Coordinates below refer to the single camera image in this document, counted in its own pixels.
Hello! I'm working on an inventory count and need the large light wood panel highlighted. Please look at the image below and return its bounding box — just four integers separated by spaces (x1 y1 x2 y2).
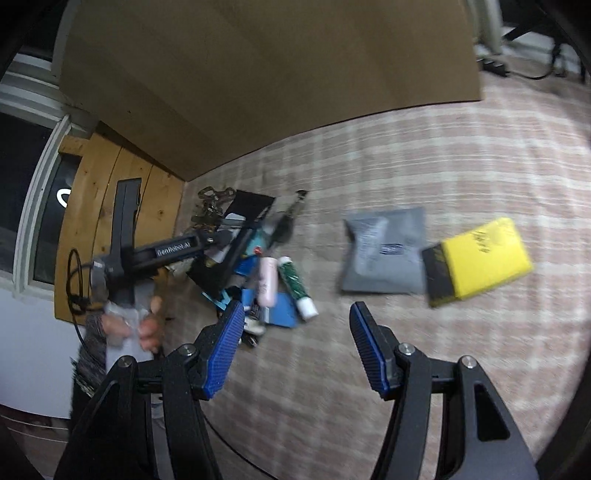
58 0 483 183

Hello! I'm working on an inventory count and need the cyan plastic stand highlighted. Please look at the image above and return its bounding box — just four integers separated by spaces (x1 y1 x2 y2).
203 288 232 311

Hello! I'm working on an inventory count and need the green tube white cap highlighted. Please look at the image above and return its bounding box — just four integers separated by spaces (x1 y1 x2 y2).
277 256 319 320

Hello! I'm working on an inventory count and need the black tripod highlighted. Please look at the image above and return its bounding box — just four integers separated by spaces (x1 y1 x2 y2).
501 0 589 84

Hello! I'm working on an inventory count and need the black power cable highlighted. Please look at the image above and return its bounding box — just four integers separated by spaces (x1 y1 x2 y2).
505 41 568 80

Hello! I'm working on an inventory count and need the bunch of keys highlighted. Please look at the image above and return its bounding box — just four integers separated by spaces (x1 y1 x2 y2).
189 185 236 227

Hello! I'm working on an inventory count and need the white window frame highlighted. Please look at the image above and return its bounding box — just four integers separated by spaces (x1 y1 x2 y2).
0 53 100 296

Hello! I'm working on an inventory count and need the thin black cable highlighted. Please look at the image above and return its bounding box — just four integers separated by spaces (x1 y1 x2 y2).
66 248 93 333

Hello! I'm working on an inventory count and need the metal spoon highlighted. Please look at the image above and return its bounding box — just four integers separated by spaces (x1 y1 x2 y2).
272 189 308 245

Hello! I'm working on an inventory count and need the blue phone stand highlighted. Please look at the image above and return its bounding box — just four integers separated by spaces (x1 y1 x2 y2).
252 293 301 329

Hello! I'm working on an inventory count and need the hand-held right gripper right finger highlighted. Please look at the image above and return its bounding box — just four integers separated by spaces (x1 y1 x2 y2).
349 301 541 480

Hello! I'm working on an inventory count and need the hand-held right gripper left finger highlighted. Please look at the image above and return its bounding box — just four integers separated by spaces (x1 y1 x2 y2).
54 300 245 480

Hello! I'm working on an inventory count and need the teal hand cream tube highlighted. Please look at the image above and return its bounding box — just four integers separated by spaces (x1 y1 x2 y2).
247 228 273 259

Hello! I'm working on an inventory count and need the black power strip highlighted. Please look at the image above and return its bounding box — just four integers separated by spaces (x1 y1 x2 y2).
478 55 511 77

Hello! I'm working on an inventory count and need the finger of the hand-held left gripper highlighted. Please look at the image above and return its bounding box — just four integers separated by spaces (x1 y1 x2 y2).
187 228 257 296
208 208 278 237

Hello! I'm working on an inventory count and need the pink tube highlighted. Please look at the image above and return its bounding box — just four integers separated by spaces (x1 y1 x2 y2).
256 256 279 308

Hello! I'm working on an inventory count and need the pine wood board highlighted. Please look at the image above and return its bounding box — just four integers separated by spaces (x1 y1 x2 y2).
53 131 185 321

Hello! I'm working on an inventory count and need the black and yellow packet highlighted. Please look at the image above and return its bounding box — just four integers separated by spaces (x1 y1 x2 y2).
421 217 534 309

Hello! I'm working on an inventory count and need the black card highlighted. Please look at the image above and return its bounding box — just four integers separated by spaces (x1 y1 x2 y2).
226 190 277 222

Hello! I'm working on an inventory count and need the person's left hand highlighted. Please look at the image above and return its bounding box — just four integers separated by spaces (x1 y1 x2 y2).
99 295 164 354

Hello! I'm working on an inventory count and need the plain grey pouch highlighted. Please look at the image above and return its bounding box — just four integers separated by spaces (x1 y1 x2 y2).
339 205 428 296

